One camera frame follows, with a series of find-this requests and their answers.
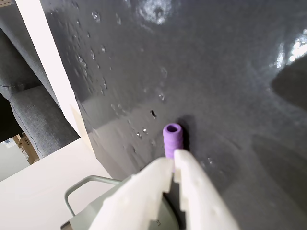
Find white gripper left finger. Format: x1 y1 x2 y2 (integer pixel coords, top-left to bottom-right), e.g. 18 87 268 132
90 157 174 230

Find black plastic mat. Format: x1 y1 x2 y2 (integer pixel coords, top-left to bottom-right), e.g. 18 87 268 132
39 0 307 230

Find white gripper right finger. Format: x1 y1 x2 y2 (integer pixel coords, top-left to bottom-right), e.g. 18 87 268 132
173 149 241 230

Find cardboard box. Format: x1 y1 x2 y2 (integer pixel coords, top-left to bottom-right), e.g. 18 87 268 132
12 132 40 165

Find grey fabric chair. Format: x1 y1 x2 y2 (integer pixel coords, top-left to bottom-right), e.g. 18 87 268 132
0 14 81 159

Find purple ribbed pen grip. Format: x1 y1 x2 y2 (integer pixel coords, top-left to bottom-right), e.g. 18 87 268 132
162 123 184 173

